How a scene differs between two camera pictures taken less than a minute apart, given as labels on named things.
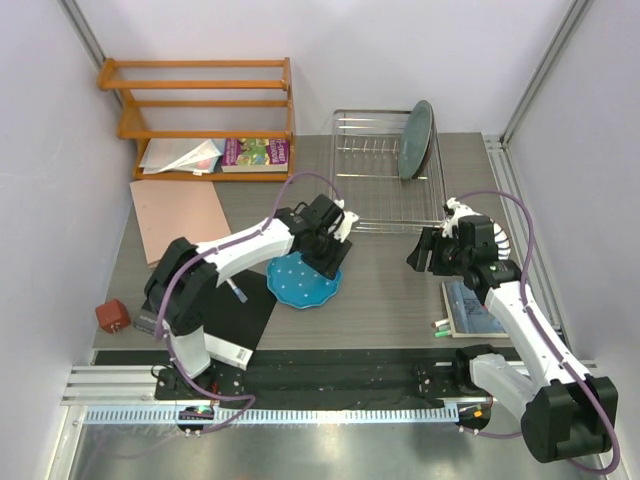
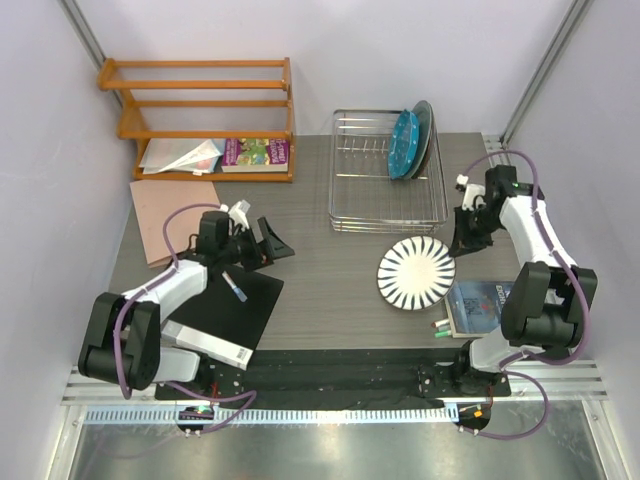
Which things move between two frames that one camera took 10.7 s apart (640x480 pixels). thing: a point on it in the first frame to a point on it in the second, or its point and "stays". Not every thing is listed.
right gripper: [431, 239] to [462, 233]
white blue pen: [242, 297] stays
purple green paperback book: [255, 155] stays
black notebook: [245, 306] stays
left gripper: [329, 264] to [276, 249]
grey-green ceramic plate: [414, 138] stays
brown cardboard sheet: [170, 210] stays
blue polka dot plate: [295, 283] to [403, 145]
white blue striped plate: [501, 240] to [416, 273]
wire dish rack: [364, 174] stays
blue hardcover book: [468, 317] stays
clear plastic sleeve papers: [180, 155] stays
